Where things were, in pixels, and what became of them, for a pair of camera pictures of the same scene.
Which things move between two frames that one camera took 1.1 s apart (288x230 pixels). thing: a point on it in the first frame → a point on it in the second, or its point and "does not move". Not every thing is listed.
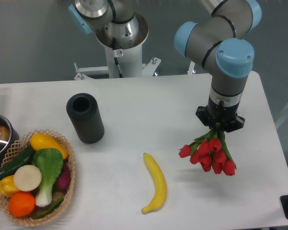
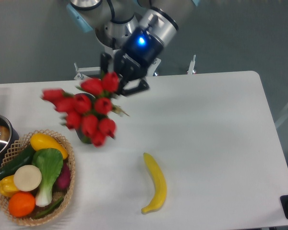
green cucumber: [23, 158] does not move
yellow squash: [41, 141] does not move
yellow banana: [161, 191] does not move
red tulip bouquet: [211, 151] → [89, 109]
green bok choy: [50, 162] does not move
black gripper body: [226, 115] → [141, 49]
